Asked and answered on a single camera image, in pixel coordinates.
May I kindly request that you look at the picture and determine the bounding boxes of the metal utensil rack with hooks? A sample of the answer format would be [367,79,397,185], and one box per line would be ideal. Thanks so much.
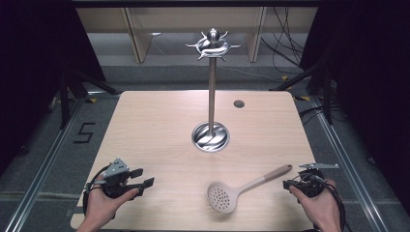
[185,27,242,153]

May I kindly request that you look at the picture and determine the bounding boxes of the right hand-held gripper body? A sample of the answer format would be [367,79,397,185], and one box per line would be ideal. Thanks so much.
[295,161,340,198]

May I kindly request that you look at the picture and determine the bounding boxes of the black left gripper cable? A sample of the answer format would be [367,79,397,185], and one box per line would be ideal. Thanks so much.
[81,164,112,220]

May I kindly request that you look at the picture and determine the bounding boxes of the light wooden furniture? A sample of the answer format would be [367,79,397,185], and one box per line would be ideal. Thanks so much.
[75,7,319,64]

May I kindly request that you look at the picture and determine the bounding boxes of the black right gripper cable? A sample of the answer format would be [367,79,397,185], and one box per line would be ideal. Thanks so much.
[307,173,348,232]

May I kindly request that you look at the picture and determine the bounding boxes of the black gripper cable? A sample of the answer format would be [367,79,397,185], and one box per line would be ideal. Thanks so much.
[81,164,112,220]
[307,173,348,232]

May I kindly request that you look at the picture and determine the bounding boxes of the person's right hand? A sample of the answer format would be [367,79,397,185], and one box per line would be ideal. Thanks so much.
[288,178,343,228]

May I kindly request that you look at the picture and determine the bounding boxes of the black metal stand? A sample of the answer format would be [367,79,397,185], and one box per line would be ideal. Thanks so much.
[269,60,335,126]
[57,68,121,131]

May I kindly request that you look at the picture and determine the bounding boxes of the bundle of black cables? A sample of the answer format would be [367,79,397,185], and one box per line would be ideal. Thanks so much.
[259,7,307,68]

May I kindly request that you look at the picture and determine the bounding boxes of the person's left hand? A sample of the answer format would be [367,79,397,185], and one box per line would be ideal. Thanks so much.
[83,175,140,226]

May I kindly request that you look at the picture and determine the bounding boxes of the black floor cables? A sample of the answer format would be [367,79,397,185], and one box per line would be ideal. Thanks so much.
[297,103,327,126]

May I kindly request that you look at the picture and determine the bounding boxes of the beige slotted spoon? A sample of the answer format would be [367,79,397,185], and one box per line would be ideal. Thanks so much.
[206,163,294,215]

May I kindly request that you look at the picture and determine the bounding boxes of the black curtain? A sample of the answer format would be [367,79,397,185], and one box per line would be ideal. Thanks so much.
[299,0,410,216]
[0,0,108,177]

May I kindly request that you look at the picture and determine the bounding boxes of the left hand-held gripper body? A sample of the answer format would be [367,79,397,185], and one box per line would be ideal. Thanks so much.
[102,157,143,199]

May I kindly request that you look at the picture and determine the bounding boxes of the aluminium floor rail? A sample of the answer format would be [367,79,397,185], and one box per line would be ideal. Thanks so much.
[309,96,385,232]
[4,92,85,232]

